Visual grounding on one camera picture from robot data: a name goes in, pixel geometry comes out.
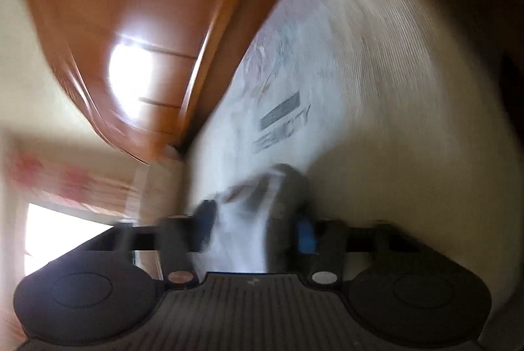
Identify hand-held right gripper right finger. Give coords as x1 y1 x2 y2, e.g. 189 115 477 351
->
295 218 394 287

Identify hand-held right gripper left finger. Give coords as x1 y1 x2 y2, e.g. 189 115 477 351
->
115 201 218 289

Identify light grey printed pants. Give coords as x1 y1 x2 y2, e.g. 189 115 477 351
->
192 165 312 276

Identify pink plaid curtain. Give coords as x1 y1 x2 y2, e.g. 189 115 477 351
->
8 146 140 216

